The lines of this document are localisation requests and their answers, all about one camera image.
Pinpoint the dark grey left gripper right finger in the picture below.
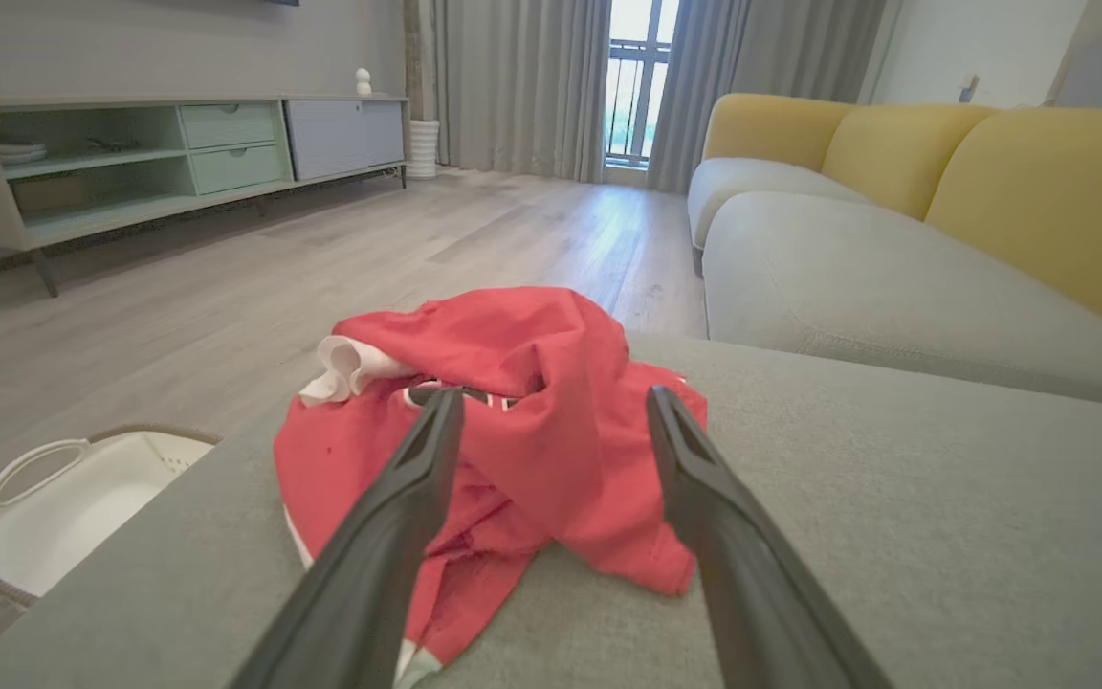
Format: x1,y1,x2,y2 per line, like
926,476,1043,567
645,385,896,689

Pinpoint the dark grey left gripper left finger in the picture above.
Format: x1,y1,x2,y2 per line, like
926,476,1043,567
231,386,467,689

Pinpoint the red basketball shorts white hem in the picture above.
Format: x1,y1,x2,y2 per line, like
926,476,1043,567
272,378,557,689

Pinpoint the red white basketball jersey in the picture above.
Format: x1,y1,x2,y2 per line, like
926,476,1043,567
298,285,710,599

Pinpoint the grey and yellow sofa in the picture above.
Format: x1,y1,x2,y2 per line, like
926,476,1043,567
0,93,1102,689

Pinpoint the white laundry basket grey rim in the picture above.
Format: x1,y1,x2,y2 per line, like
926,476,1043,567
0,424,224,610

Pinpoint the large green cabinet drawer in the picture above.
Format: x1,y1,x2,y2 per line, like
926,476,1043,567
188,143,293,196

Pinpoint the white ribbed floor pot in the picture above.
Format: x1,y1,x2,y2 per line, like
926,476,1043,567
406,119,441,181

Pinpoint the grey cabinet sliding door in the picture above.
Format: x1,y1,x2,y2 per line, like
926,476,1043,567
284,99,407,182

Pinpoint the small green cabinet drawer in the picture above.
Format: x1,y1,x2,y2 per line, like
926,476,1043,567
180,101,280,150

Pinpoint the brown box in cabinet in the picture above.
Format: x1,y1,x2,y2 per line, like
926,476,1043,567
10,174,90,214

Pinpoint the grey curtain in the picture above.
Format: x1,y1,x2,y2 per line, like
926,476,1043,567
430,0,613,185
646,0,889,195

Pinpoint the brown rough trunk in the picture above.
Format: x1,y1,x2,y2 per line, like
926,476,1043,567
403,0,433,122

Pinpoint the glass balcony door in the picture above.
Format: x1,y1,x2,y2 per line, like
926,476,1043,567
603,0,683,175

